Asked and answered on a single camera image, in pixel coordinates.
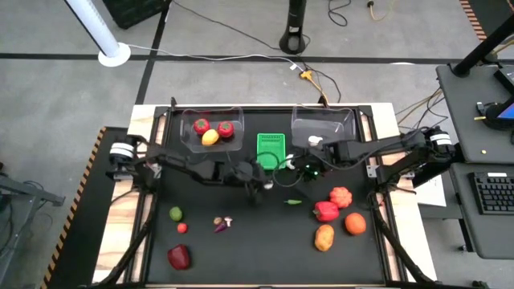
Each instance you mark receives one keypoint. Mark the black keyboard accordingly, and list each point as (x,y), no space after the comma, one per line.
(494,194)

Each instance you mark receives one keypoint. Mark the black pole floor stand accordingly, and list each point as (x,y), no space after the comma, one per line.
(293,40)

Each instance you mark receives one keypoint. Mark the clear plastic bin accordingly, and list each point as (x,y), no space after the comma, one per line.
(192,144)
(321,120)

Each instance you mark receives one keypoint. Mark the yellow lemon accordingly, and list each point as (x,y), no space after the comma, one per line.
(210,137)

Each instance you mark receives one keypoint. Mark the orange-red ridged pumpkin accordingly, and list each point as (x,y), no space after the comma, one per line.
(340,197)

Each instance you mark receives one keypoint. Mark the orange fruit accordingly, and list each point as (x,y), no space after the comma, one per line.
(355,223)

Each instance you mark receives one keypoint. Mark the white paper sheet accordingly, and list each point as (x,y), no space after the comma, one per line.
(433,196)

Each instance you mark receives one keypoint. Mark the gray metal stand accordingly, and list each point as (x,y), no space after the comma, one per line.
(24,192)

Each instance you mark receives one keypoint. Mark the green lime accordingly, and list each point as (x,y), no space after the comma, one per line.
(175,214)

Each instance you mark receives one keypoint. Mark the green chili pepper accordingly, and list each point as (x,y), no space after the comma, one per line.
(293,202)

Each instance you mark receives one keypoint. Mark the black slanted pole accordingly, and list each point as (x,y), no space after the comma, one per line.
(482,48)

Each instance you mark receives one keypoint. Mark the black crate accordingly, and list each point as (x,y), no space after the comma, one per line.
(132,12)

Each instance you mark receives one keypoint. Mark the small red cherry tomato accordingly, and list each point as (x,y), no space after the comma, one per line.
(182,228)

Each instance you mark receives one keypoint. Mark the black aluminium table frame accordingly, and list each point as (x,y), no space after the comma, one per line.
(267,108)

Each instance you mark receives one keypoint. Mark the black monitor stand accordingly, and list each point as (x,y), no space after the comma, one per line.
(498,118)

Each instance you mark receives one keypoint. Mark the black striped-edge floor mat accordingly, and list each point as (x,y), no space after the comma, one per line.
(80,249)
(496,12)

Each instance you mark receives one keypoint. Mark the white pole floor stand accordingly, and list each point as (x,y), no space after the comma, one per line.
(114,56)

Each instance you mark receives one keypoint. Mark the dark purple eggplant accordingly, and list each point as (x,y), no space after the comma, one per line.
(220,228)

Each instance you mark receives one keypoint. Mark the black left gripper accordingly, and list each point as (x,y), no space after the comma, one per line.
(245,173)

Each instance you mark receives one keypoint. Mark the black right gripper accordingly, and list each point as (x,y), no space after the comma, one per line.
(315,166)

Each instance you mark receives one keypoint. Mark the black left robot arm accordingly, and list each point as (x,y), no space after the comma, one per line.
(180,162)

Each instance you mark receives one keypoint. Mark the green plastic basket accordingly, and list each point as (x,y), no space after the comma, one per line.
(271,144)

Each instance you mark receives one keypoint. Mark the red bell pepper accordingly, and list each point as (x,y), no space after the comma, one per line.
(326,211)

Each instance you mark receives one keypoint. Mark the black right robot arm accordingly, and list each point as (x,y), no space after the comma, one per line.
(373,146)

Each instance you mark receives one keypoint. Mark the yellow power plug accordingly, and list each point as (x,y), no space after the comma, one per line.
(306,74)

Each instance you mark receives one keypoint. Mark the gray desk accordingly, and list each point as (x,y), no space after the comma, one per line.
(474,112)
(482,237)

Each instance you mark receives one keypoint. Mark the brown-yellow potato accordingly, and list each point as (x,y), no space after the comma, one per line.
(324,237)

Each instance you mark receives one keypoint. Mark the brown mushroom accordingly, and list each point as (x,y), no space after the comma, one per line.
(217,220)

